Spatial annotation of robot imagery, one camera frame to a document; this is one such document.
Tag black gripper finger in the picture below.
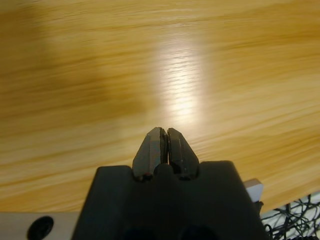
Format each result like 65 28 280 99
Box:
166 127 200 179
131 126 168 180

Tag white mount block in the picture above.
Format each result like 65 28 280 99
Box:
244 177 265 204

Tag black tangled wire mesh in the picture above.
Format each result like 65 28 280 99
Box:
259 193 320 240

